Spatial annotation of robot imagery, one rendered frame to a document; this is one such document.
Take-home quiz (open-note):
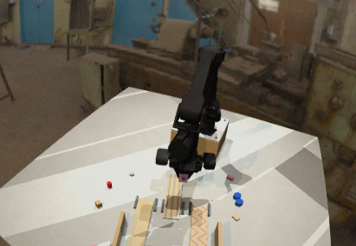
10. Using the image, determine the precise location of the blue round disc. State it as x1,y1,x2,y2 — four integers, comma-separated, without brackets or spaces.
233,192,241,199
235,198,243,206

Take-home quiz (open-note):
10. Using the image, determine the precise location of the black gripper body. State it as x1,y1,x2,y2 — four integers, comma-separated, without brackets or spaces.
156,143,216,171

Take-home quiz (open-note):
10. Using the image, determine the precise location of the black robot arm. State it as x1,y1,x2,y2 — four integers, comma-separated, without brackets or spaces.
168,44,225,175

